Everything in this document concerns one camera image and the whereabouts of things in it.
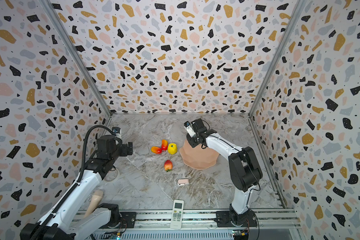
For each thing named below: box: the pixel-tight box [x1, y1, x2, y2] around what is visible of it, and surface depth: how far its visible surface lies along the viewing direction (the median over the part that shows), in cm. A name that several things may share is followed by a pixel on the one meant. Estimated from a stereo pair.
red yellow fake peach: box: [164, 159, 173, 172], surface depth 92 cm
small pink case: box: [177, 179, 189, 184], surface depth 87 cm
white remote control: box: [170, 199, 185, 230], surface depth 76 cm
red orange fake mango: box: [151, 146, 162, 154], surface depth 99 cm
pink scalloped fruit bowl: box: [179, 139, 220, 170], surface depth 96 cm
